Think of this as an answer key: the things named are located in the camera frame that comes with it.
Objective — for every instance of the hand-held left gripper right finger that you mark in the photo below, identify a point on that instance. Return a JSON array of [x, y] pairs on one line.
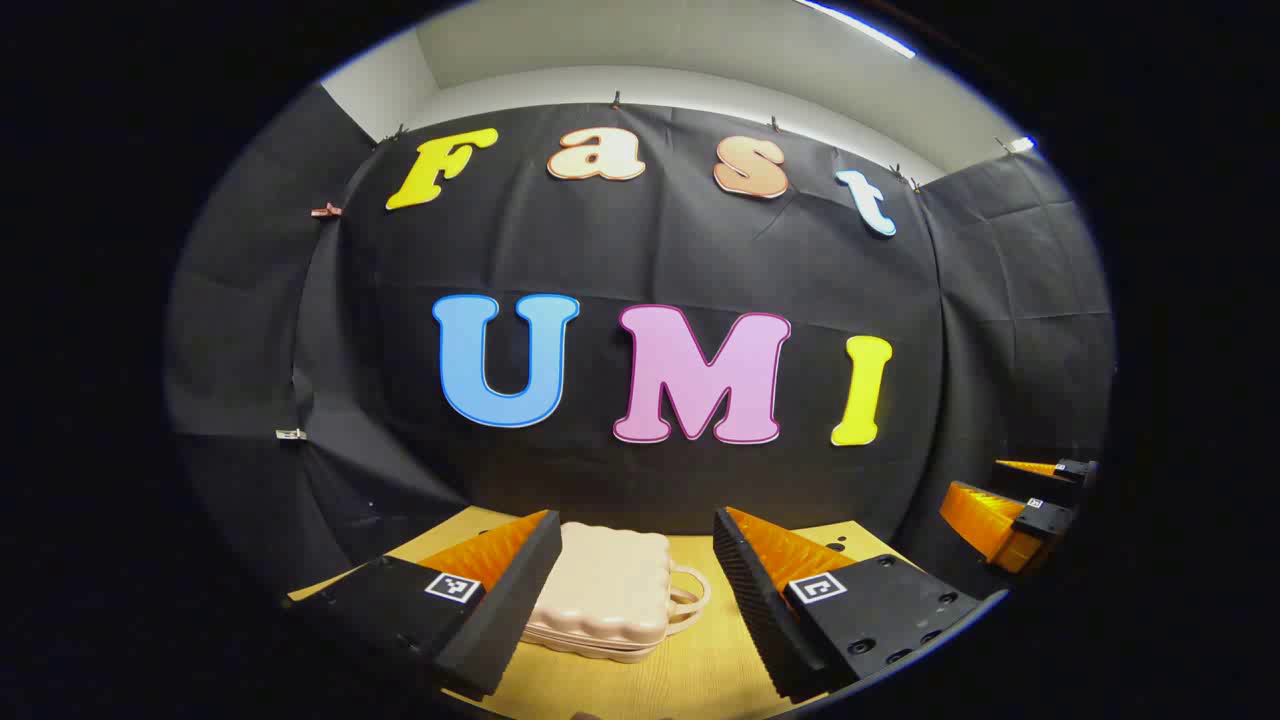
[[750, 610]]

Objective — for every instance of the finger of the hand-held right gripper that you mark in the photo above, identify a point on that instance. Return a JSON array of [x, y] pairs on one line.
[[1030, 482], [985, 520]]

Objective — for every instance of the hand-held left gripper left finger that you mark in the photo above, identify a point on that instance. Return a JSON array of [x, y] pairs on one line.
[[510, 610]]

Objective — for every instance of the pale pink suitcase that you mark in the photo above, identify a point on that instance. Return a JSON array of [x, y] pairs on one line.
[[600, 590]]

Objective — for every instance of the black backdrop cloth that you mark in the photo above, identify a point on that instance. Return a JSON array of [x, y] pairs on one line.
[[640, 250]]

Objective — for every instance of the red cloth clip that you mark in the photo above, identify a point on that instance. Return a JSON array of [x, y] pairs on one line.
[[325, 210]]

